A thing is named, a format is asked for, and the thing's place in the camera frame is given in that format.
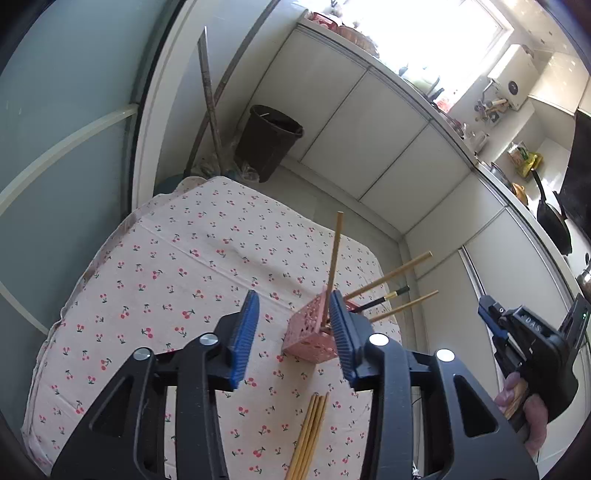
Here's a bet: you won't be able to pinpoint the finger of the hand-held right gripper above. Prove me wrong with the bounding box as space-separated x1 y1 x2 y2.
478 295 512 345

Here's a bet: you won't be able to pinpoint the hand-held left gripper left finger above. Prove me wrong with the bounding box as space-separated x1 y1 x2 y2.
51 290 260 480

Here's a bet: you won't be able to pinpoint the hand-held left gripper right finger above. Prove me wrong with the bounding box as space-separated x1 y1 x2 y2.
328 290 541 480

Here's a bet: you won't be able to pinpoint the pink perforated utensil holder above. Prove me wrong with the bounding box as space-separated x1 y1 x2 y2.
281 286 371 366

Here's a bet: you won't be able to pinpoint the black chopstick gold band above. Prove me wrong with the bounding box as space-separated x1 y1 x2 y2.
355 285 411 312

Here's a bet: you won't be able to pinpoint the wooden chopstick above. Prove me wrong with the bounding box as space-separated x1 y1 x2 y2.
368 290 439 323
344 251 434 300
323 211 345 332

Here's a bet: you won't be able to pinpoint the bundle of wooden chopsticks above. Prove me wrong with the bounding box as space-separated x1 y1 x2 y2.
284 392 330 480

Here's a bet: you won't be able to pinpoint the person's right hand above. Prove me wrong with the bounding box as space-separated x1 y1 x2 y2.
493 372 550 456

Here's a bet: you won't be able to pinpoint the steel cooking pot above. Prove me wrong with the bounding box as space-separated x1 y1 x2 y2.
575 253 591 291

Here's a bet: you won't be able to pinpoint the cherry print tablecloth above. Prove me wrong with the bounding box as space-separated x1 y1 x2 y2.
21 175 403 480

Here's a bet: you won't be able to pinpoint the black wok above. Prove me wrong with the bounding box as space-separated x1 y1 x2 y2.
530 168 574 256

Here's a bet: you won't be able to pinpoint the black range hood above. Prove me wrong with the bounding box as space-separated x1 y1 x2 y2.
553 107 591 243

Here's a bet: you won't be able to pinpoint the yellow packets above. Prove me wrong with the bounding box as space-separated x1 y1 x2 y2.
507 140 544 178

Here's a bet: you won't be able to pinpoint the clear plastic bag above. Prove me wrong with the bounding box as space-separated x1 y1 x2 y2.
193 154 260 182

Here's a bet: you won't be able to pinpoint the grey kitchen base cabinets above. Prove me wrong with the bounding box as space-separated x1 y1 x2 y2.
252 21 591 464

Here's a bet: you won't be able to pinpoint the dark brown trash bin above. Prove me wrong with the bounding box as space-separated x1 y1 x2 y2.
234 104 305 184

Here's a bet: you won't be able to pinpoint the water heater pipes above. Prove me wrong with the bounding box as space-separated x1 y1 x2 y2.
475 89 509 124

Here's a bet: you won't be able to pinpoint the white water heater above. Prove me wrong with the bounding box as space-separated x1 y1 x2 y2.
486 44 539 112

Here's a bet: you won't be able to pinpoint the frosted glass sliding door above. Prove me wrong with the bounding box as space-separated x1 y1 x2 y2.
0 0 188 444

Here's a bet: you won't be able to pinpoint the bright kitchen window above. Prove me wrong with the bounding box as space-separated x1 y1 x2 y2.
339 0 514 95

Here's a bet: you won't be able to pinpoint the woven basket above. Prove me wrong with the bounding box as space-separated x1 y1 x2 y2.
336 25 378 51

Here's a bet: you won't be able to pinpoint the red plastic basket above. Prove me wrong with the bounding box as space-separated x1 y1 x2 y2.
306 11 339 29

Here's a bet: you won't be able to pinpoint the wooden stick leaning at wall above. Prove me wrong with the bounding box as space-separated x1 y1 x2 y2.
184 0 283 177

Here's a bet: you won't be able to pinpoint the white wall cabinet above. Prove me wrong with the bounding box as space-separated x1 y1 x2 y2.
529 51 591 116

